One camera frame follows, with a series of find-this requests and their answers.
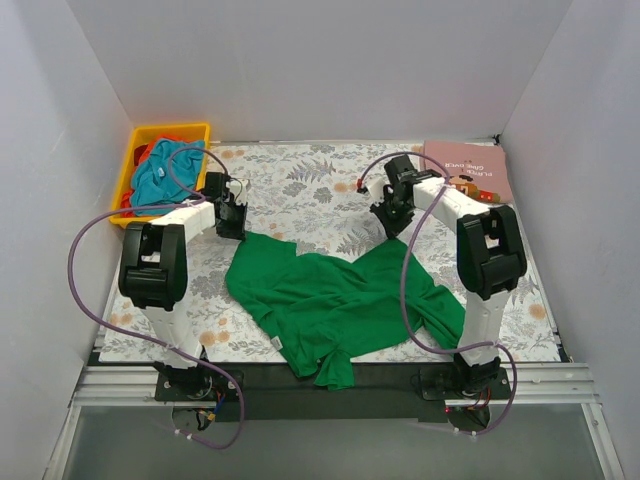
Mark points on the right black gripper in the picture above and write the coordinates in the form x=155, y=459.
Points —
x=392, y=215

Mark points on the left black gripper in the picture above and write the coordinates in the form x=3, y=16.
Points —
x=231, y=223

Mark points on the green t-shirt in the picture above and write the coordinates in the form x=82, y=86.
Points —
x=321, y=311

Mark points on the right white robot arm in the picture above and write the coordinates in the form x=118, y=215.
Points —
x=489, y=251

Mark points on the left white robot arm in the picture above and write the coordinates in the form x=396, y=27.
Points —
x=154, y=272

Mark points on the teal t-shirt in bin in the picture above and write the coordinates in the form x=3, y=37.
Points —
x=186, y=164

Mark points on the pink folded t-shirt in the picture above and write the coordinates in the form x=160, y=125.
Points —
x=479, y=171

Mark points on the orange t-shirt in bin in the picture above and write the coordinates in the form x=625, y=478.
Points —
x=142, y=152

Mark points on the yellow plastic bin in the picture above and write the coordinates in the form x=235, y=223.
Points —
x=189, y=132

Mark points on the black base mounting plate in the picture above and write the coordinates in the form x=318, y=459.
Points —
x=430, y=392

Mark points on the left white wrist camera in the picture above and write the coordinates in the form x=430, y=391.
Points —
x=238, y=190

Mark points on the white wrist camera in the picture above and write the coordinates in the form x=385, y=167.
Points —
x=238, y=190
x=374, y=188

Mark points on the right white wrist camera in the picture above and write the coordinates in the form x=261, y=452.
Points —
x=374, y=188

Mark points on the aluminium frame rail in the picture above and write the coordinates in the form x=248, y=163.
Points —
x=552, y=426

